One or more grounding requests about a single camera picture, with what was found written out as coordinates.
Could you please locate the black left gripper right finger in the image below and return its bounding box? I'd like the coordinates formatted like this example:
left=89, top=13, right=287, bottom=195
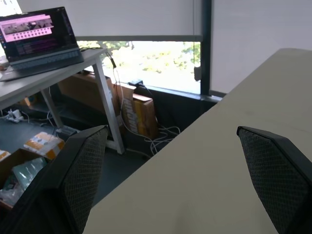
left=236, top=126, right=312, bottom=234

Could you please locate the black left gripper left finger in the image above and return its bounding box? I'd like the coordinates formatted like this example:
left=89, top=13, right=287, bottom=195
left=0, top=125, right=109, bottom=234

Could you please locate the orange and white package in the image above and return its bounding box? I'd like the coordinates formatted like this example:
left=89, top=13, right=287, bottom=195
left=23, top=132, right=66, bottom=160

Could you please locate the grey floor device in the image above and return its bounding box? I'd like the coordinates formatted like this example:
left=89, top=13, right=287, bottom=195
left=56, top=126, right=78, bottom=142

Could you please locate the open cardboard box with bags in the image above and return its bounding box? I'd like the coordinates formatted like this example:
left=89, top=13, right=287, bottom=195
left=0, top=148, right=51, bottom=210

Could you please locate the white power strip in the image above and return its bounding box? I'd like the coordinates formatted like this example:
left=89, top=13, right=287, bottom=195
left=4, top=109, right=25, bottom=123

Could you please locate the large brown cardboard box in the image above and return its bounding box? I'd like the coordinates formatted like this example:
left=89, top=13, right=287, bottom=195
left=57, top=72, right=120, bottom=117

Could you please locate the yellow printed cardboard box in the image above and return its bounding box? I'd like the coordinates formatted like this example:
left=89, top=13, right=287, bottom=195
left=121, top=93, right=159, bottom=140

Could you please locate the white side desk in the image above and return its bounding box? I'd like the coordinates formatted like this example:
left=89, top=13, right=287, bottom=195
left=0, top=47, right=125, bottom=155

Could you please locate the open grey laptop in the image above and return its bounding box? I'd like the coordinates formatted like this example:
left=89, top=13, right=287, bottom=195
left=0, top=6, right=85, bottom=82

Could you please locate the white roller blind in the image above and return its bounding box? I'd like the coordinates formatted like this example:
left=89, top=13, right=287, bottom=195
left=17, top=0, right=203, bottom=42

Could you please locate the white cable bundle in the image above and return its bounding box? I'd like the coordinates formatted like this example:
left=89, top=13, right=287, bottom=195
left=143, top=125, right=181, bottom=156

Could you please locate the black dangling cable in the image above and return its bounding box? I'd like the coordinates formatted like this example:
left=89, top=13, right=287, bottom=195
left=104, top=50, right=125, bottom=103

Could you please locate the dark window frame post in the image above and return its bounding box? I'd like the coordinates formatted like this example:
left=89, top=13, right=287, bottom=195
left=200, top=0, right=213, bottom=96

